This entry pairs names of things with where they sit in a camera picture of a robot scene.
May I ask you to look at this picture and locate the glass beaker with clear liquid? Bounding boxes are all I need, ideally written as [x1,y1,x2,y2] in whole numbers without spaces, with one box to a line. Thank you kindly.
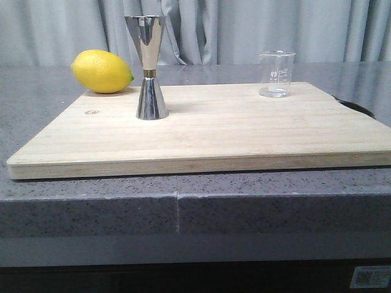
[258,50,296,98]

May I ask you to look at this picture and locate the steel double jigger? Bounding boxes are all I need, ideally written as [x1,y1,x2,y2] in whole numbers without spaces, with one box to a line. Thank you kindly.
[125,15,169,120]

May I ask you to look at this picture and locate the wooden cutting board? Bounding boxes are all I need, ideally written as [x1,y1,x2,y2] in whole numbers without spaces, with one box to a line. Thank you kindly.
[7,82,390,179]

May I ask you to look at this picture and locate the yellow lemon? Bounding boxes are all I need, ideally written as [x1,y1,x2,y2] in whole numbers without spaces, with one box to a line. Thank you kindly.
[71,49,134,93]

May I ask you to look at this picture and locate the grey curtain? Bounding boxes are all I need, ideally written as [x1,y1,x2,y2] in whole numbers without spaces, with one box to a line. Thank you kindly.
[1,1,390,67]

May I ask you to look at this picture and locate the white QR code label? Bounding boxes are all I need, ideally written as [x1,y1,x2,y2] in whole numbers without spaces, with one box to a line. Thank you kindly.
[350,266,390,289]

